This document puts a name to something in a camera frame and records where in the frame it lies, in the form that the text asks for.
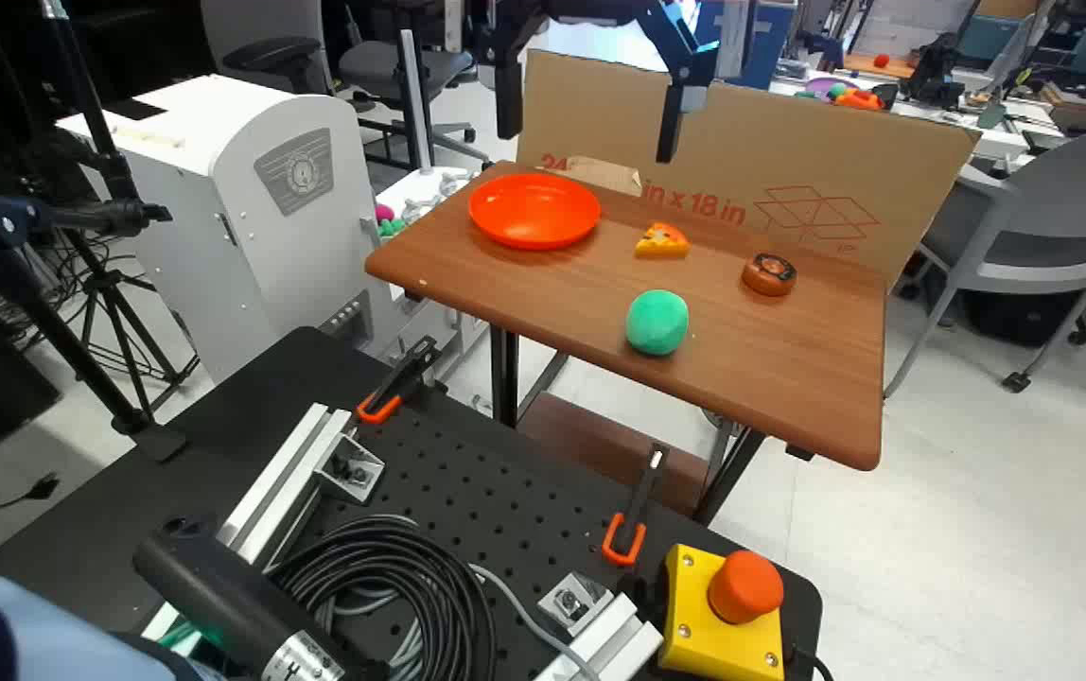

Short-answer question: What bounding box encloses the cardboard box panel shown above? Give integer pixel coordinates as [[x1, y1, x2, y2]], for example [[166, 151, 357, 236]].
[[517, 50, 975, 285]]

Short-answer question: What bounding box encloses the grey office chair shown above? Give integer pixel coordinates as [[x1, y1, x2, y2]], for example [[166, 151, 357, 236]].
[[885, 132, 1086, 398]]

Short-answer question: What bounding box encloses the orange clamp left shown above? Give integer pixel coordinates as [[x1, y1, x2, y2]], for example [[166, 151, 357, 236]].
[[357, 337, 438, 425]]

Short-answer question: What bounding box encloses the white machine cabinet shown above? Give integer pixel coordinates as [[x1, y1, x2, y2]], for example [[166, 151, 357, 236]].
[[103, 76, 387, 383]]

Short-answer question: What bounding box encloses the orange clamp right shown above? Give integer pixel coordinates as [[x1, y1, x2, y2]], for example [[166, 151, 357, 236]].
[[598, 448, 667, 567]]

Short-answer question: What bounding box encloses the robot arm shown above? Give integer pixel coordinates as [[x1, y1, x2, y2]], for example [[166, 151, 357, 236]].
[[542, 0, 718, 164]]

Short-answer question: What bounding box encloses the aluminium rail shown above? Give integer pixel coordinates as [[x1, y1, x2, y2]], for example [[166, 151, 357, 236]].
[[140, 401, 390, 643], [535, 572, 663, 681]]

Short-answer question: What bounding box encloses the wooden table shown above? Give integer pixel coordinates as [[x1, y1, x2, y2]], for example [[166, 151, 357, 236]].
[[367, 166, 885, 469]]

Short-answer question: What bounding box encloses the black perforated base board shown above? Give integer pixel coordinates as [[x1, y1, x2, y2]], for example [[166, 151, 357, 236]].
[[0, 325, 826, 681]]

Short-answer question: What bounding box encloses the aluminium rail left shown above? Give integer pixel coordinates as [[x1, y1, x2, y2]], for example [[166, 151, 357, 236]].
[[140, 401, 390, 643]]

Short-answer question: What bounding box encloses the yellow pizza slice toy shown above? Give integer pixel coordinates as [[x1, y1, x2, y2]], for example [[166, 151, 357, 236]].
[[633, 222, 689, 258]]

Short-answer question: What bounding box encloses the orange donut toy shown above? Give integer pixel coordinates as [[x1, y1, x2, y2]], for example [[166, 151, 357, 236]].
[[742, 252, 800, 298]]

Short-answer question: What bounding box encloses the black camera tripod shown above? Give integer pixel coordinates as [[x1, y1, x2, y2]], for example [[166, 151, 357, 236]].
[[0, 0, 203, 439]]

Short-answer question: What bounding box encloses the yellow emergency stop box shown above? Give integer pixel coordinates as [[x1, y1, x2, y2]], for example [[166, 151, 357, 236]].
[[658, 546, 787, 681]]

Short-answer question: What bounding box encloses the black cylinder handle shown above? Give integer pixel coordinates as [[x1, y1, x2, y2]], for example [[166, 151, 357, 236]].
[[134, 533, 351, 681]]

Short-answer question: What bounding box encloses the aluminium rail right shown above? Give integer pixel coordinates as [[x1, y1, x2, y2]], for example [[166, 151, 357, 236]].
[[535, 572, 663, 681]]

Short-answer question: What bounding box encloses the orange plate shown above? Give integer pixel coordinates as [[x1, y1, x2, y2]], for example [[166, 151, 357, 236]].
[[465, 169, 602, 251]]

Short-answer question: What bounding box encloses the green pea toy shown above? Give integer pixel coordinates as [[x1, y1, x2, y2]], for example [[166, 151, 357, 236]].
[[624, 289, 692, 361]]

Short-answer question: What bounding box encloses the orange clamp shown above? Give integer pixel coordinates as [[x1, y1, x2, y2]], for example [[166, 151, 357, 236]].
[[357, 337, 438, 425], [598, 448, 667, 567]]

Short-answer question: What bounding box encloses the black coiled cable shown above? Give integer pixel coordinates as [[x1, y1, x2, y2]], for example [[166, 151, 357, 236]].
[[264, 518, 499, 681]]

